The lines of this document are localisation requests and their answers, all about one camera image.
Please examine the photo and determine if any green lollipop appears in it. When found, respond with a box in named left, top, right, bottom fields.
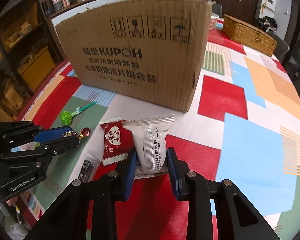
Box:
left=59, top=101, right=97, bottom=126

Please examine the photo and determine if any red white snack packet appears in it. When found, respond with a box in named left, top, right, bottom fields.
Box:
left=99, top=117, right=134, bottom=166

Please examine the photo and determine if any foil candy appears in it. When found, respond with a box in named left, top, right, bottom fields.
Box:
left=62, top=127, right=91, bottom=140

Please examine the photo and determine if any small black clear packet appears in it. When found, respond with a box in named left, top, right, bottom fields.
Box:
left=78, top=153, right=101, bottom=183

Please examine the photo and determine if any colourful patchwork tablecloth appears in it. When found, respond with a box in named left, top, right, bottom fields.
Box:
left=17, top=29, right=300, bottom=239

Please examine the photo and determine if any brown cardboard box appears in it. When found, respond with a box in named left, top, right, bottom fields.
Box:
left=56, top=0, right=213, bottom=112

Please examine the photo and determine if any plastic water bottle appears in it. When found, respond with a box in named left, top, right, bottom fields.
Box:
left=52, top=0, right=63, bottom=12

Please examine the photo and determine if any woven wicker basket box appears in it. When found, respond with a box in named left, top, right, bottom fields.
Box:
left=222, top=14, right=277, bottom=56

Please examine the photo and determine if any dark chair right far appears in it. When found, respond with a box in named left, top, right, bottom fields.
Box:
left=267, top=30, right=290, bottom=63

